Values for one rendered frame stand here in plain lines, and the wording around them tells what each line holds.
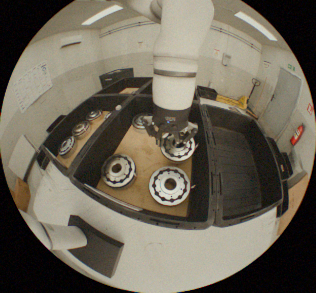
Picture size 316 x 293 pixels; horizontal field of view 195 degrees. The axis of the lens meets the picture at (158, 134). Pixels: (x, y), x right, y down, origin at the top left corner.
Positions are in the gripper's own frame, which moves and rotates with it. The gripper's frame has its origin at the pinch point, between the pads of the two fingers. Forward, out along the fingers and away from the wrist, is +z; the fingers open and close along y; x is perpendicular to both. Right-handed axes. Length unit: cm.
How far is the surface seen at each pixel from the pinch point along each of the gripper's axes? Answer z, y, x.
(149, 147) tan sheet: 4.3, -5.9, -0.2
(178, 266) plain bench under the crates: 15.6, 16.0, -44.0
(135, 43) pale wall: -68, -166, 326
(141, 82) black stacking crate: 1, -32, 58
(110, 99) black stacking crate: -2.9, -33.3, 17.9
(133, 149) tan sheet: 4.3, -11.1, -2.3
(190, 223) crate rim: -6.4, 6.9, -18.9
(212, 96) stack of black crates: 42, 65, 158
